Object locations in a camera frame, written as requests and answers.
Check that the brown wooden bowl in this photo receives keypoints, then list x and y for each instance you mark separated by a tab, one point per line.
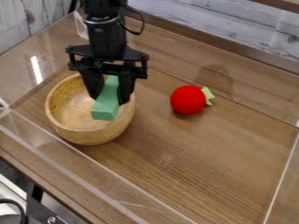
68	106

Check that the clear acrylic corner bracket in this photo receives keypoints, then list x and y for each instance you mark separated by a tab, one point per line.
80	26

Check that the green foam stick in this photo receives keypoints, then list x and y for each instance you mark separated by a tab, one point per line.
105	106

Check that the red toy tomato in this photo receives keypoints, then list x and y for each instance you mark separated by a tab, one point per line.
189	99

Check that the black table leg bracket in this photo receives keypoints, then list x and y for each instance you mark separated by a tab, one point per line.
37	213

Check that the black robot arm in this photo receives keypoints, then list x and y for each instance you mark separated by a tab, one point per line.
106	55

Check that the clear acrylic tray wall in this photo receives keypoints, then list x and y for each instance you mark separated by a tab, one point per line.
216	167

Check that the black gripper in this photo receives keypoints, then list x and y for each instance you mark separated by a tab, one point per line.
92	66

